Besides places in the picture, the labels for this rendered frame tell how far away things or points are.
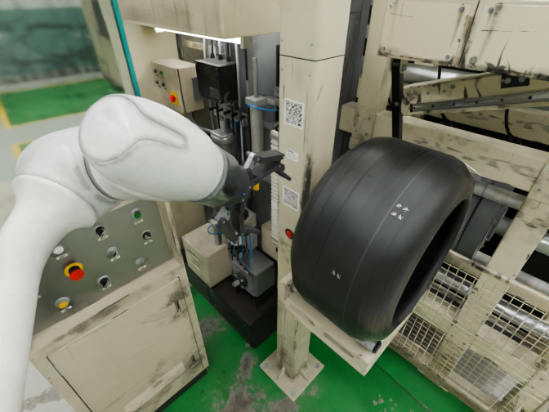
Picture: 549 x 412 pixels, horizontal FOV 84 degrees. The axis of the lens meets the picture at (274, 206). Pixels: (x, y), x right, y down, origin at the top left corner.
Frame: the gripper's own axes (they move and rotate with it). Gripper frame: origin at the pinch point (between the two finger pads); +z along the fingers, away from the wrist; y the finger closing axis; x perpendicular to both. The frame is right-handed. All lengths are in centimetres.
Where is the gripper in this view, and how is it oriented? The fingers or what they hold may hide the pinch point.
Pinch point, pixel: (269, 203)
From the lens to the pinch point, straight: 67.5
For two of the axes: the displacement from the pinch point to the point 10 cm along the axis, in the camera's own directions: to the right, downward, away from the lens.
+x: 7.9, 4.5, -4.1
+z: 3.8, 1.7, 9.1
